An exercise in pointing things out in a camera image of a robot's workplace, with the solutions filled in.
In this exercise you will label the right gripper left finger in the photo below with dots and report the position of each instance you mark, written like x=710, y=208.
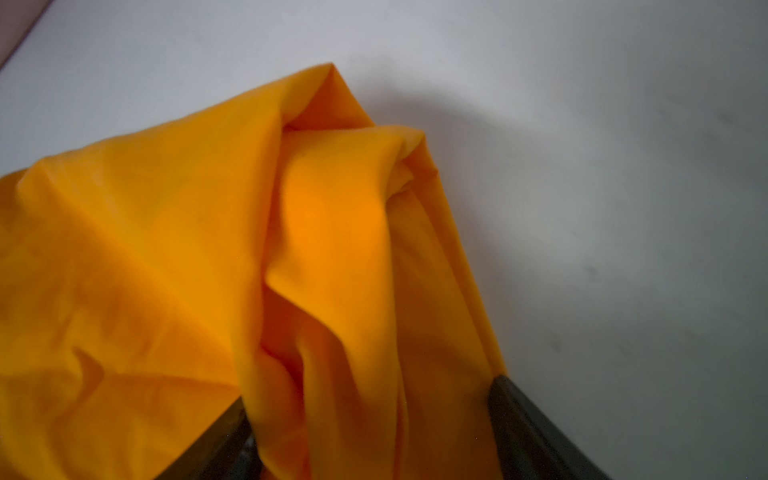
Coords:
x=226, y=450

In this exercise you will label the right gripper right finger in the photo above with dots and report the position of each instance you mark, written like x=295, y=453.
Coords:
x=529, y=445

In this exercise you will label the orange shorts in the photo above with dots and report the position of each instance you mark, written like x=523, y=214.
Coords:
x=279, y=249

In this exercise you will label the pink shorts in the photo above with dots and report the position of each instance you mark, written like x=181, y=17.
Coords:
x=17, y=19

